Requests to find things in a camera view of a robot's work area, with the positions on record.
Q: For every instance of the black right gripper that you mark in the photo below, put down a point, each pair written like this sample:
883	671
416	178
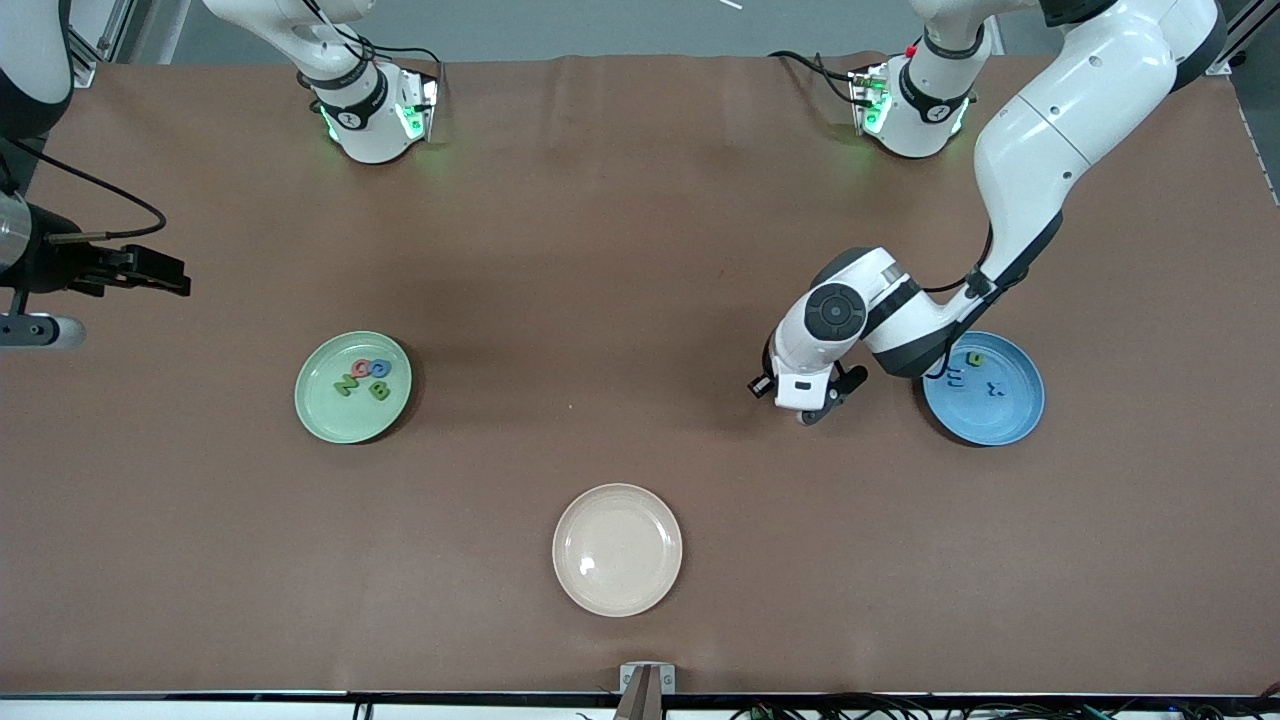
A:
57	265

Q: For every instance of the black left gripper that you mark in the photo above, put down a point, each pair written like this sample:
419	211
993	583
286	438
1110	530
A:
766	388

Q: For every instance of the blue letter m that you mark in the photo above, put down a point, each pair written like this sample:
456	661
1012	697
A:
955	378

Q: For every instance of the green letter Z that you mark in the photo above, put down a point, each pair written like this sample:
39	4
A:
345	384

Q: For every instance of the blue letter C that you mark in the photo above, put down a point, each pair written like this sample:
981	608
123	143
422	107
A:
381	368

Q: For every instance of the green letter B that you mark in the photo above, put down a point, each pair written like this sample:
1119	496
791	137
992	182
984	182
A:
380	390

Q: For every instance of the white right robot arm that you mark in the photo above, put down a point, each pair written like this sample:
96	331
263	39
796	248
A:
365	120

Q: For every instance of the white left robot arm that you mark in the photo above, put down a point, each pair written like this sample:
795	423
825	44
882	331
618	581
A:
1050	130

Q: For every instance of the beige plate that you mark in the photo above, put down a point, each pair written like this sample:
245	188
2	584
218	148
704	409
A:
617	550

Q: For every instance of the blue plate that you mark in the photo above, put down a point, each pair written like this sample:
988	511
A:
1000	420

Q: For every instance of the brown table mat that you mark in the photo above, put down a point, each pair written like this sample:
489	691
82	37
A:
600	200

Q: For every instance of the green plate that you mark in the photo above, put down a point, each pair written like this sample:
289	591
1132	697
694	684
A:
340	415

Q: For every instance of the aluminium extrusion frame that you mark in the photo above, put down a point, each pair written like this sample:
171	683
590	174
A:
1245	30
88	72

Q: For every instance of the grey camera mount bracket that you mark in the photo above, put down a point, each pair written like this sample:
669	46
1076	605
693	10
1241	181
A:
645	668

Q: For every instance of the white table rail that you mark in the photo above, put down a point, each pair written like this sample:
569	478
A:
150	710

